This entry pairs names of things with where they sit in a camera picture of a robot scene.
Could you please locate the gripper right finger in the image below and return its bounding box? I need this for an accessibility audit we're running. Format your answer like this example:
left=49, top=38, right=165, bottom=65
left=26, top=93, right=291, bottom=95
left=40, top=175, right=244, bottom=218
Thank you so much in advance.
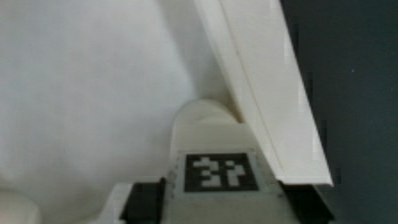
left=278, top=182, right=335, bottom=224

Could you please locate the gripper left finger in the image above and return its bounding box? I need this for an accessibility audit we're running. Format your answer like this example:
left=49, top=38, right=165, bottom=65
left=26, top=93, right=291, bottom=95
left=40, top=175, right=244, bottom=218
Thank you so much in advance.
left=86, top=176, right=170, bottom=224

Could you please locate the white block with tag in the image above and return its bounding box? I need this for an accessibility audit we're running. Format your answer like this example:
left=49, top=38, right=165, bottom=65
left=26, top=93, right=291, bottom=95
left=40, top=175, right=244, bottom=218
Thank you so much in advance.
left=161, top=100, right=300, bottom=224

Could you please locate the white square table top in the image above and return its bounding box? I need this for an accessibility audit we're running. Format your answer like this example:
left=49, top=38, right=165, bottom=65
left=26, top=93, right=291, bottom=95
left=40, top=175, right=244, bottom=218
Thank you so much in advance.
left=0, top=0, right=227, bottom=224

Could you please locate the white table leg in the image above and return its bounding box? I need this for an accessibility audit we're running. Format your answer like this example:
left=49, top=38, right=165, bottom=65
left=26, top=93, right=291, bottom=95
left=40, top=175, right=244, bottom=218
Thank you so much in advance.
left=0, top=191, right=42, bottom=224

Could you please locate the white L-shaped fence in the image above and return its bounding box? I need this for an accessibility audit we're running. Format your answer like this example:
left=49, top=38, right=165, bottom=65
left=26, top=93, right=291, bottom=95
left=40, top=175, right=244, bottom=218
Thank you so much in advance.
left=220, top=0, right=332, bottom=185

